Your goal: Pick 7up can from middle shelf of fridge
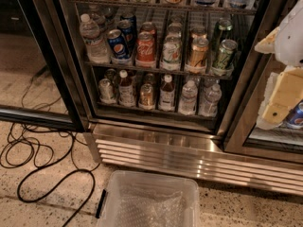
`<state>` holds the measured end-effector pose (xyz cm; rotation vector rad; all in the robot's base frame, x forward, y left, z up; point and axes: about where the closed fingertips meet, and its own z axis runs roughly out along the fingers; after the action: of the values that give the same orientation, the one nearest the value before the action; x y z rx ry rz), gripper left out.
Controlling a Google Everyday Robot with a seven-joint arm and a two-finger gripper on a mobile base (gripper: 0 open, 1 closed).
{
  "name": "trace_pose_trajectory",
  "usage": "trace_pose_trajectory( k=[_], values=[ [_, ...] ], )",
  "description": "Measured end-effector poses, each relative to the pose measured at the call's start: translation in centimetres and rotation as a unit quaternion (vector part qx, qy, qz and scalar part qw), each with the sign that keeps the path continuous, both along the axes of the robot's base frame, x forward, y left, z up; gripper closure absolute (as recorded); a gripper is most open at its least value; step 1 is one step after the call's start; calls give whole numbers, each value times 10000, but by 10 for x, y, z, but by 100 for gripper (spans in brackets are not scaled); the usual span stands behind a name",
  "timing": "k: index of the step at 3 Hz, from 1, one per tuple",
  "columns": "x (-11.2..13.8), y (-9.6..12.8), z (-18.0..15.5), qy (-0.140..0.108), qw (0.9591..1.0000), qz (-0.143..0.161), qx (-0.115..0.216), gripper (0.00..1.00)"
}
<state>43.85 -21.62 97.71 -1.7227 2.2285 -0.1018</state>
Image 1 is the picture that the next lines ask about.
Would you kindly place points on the front gold can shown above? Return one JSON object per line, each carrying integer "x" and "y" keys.
{"x": 197, "y": 56}

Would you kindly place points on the front Coca-Cola can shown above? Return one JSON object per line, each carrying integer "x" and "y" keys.
{"x": 145, "y": 50}

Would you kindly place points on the clear plastic bin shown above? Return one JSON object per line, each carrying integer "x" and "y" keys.
{"x": 110, "y": 198}

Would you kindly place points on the clear water bottle middle shelf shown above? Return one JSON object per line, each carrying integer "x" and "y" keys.
{"x": 97, "y": 49}

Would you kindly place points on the gold can bottom shelf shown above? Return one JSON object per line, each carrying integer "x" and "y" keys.
{"x": 146, "y": 99}

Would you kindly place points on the rear gold can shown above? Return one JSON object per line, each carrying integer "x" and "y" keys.
{"x": 198, "y": 32}

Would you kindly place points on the brown tea bottle left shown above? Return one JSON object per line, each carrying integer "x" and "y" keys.
{"x": 126, "y": 90}

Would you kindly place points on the coca-cola can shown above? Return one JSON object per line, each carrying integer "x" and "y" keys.
{"x": 149, "y": 27}
{"x": 145, "y": 50}

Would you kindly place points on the rear Coca-Cola can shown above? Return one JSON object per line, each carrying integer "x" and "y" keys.
{"x": 149, "y": 27}

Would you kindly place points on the rear green can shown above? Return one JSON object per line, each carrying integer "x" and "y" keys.
{"x": 222, "y": 31}

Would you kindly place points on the open fridge door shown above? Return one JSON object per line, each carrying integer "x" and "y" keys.
{"x": 39, "y": 83}

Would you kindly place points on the pepsi can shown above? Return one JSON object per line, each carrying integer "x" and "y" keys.
{"x": 127, "y": 28}
{"x": 118, "y": 45}

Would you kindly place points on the bubble wrap sheet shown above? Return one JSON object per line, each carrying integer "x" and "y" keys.
{"x": 140, "y": 207}

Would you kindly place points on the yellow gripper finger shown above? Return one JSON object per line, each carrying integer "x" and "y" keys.
{"x": 268, "y": 44}
{"x": 283, "y": 92}

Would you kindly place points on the Pepsi can right compartment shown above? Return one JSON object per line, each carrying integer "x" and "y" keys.
{"x": 294, "y": 119}

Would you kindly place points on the front Pepsi can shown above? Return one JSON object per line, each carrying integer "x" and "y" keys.
{"x": 118, "y": 45}

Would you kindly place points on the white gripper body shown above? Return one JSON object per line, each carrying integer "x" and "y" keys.
{"x": 290, "y": 40}

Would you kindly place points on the silver can bottom shelf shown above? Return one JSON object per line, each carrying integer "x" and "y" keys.
{"x": 107, "y": 91}

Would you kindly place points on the stainless steel glass-door fridge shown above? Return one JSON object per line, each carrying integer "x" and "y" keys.
{"x": 226, "y": 148}

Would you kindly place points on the front green can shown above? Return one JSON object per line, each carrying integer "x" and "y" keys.
{"x": 223, "y": 63}

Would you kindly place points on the green can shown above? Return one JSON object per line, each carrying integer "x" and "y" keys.
{"x": 223, "y": 63}
{"x": 222, "y": 31}

